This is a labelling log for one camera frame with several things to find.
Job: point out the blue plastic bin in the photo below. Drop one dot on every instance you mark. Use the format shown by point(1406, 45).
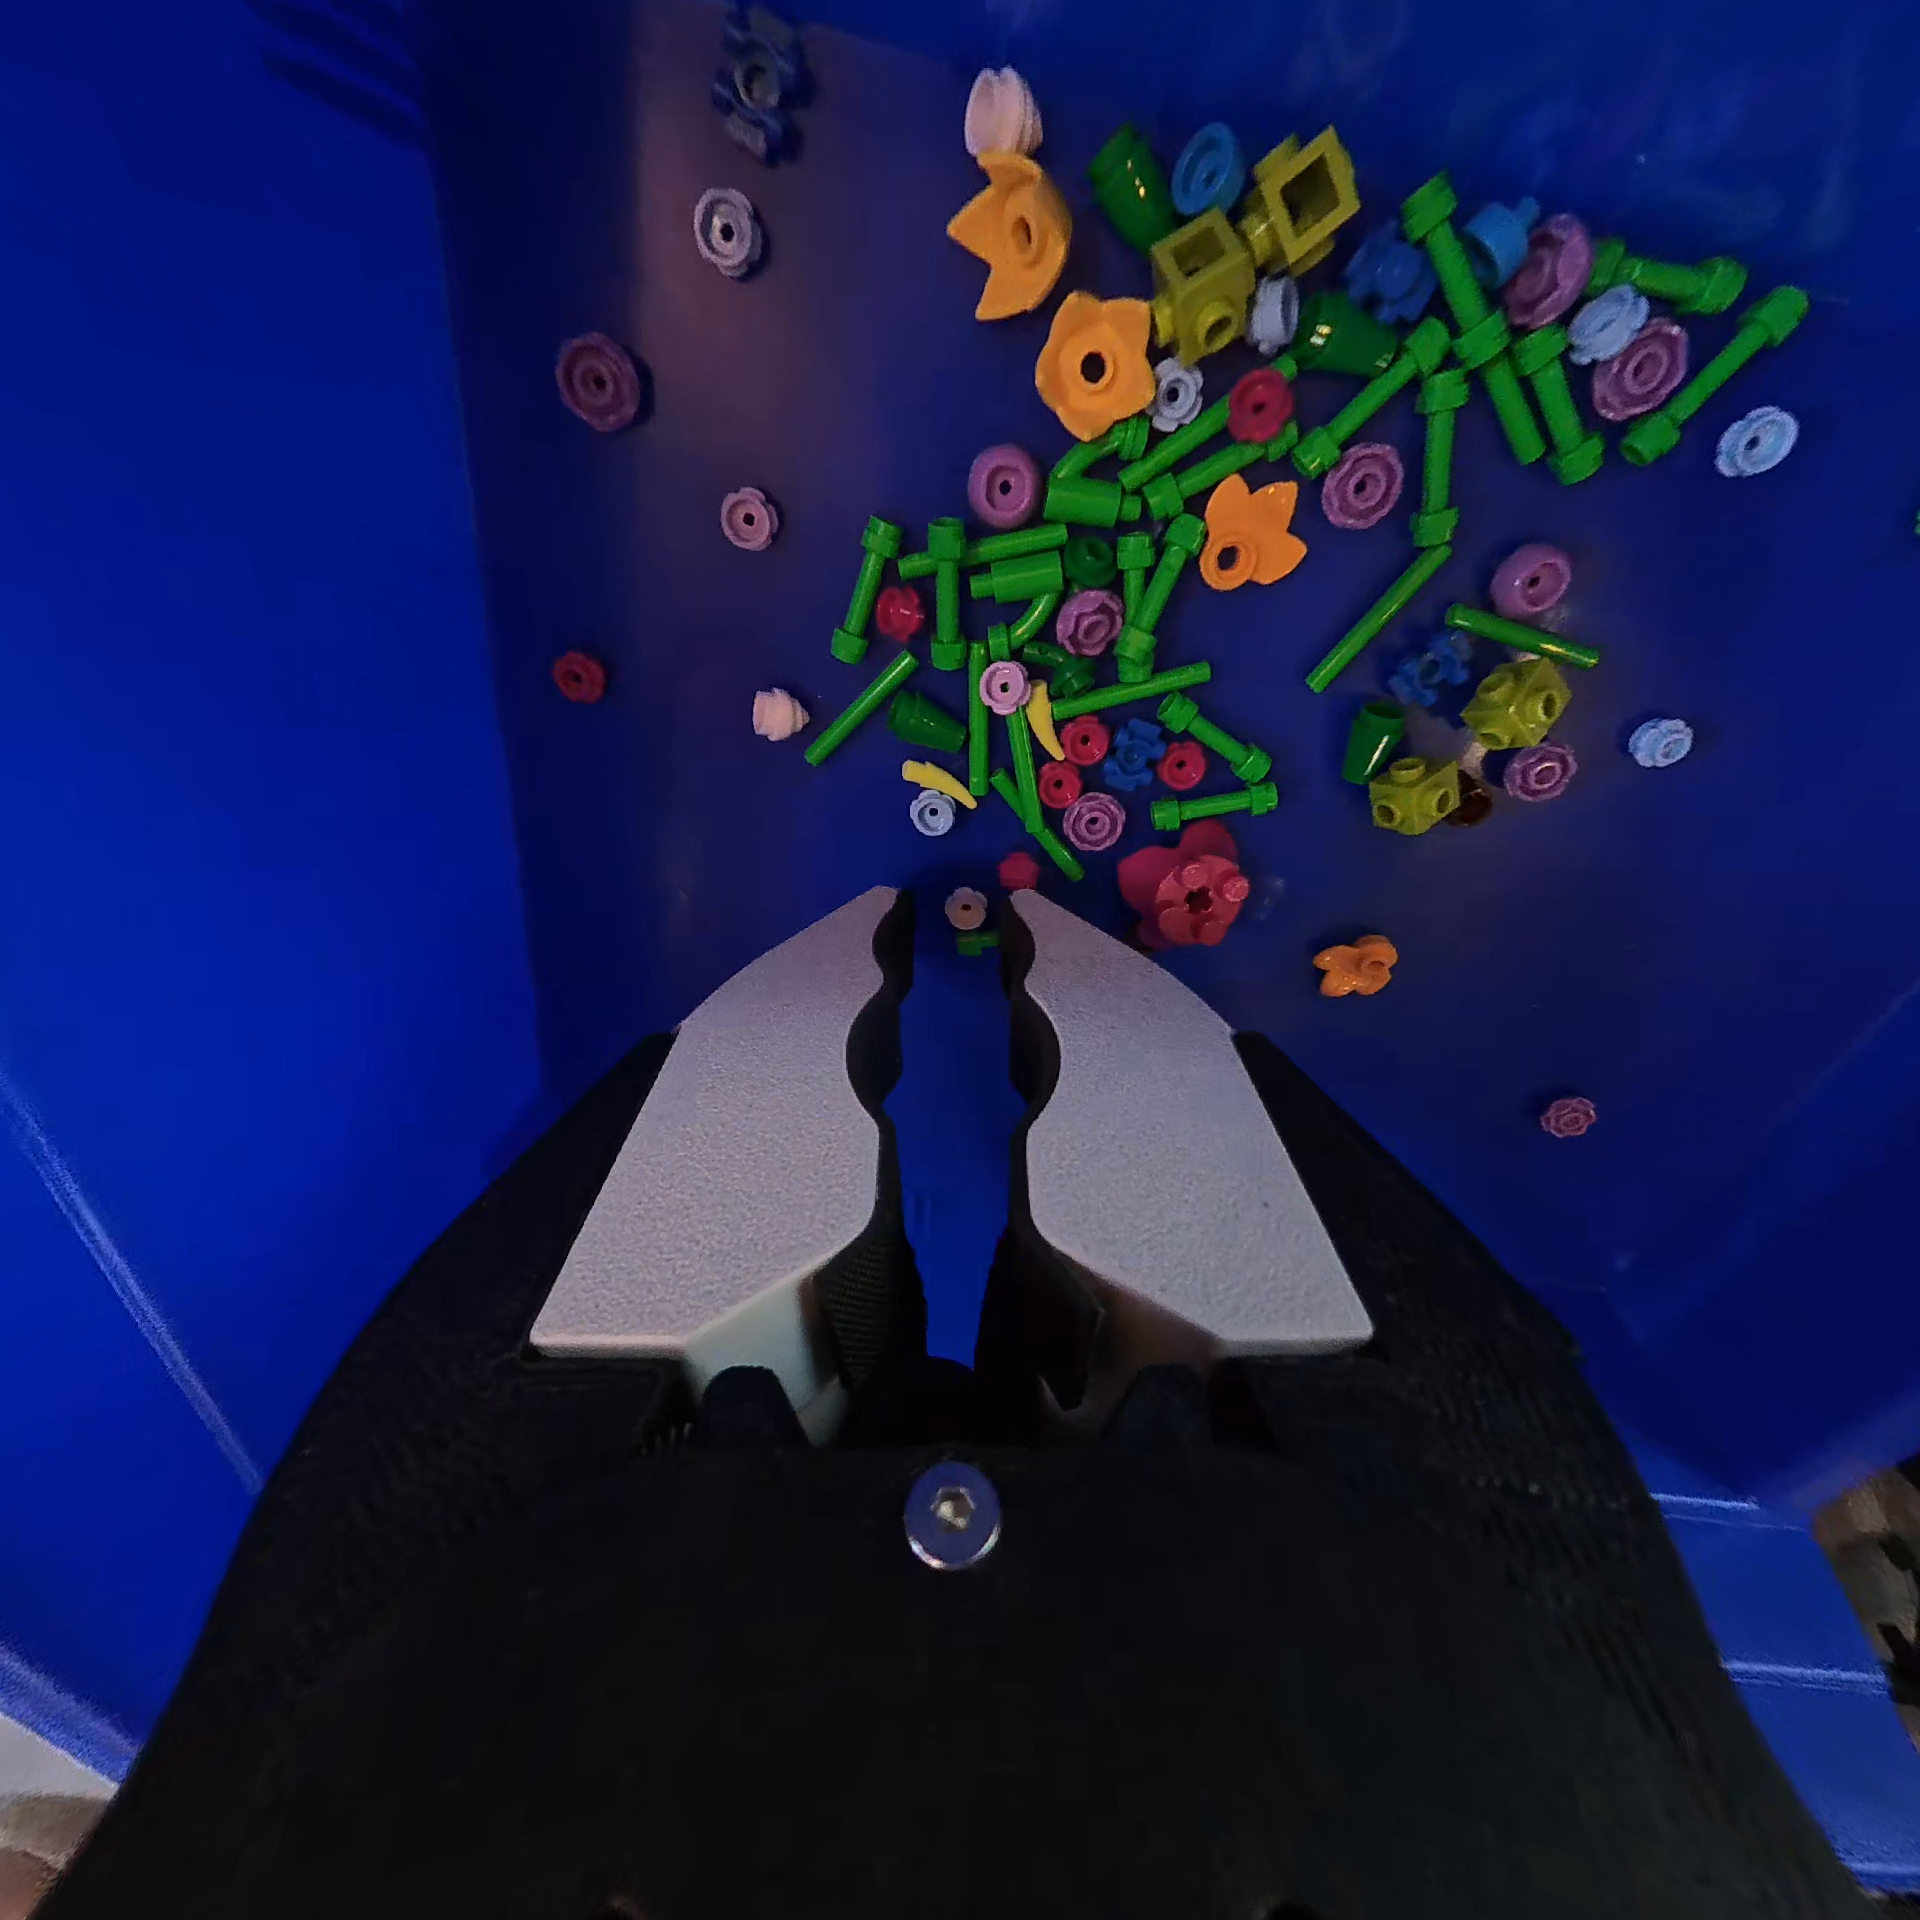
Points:
point(301, 602)

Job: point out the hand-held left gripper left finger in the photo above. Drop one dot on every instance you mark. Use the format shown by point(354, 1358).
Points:
point(708, 1200)

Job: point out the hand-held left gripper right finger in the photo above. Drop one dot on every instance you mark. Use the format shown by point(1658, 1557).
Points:
point(1202, 1200)

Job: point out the pile of small toy bricks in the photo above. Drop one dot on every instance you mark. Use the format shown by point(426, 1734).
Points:
point(1202, 510)

